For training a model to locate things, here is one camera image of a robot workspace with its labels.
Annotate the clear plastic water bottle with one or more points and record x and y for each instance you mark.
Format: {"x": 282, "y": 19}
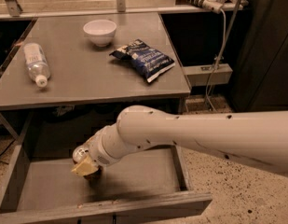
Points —
{"x": 36, "y": 64}

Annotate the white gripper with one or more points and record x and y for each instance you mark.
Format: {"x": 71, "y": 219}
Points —
{"x": 98, "y": 152}

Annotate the blue chip bag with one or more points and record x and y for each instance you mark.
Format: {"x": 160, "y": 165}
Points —
{"x": 148, "y": 62}

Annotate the grey counter cabinet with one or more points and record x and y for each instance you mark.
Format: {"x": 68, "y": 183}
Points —
{"x": 84, "y": 74}

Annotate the black white striped handle device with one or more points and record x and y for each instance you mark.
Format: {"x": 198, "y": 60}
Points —
{"x": 212, "y": 5}

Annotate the grey metal bracket block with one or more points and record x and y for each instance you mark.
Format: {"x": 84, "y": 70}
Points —
{"x": 202, "y": 75}

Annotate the orange soda can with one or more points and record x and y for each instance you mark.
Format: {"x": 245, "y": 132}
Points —
{"x": 78, "y": 154}

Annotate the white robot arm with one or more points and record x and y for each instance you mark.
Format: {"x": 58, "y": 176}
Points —
{"x": 256, "y": 139}

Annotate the grey open top drawer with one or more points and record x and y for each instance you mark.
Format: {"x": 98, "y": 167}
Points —
{"x": 40, "y": 187}

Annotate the white ceramic bowl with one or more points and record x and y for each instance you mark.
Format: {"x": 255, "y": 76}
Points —
{"x": 100, "y": 32}

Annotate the dark cabinet at right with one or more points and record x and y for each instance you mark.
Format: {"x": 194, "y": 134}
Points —
{"x": 260, "y": 75}

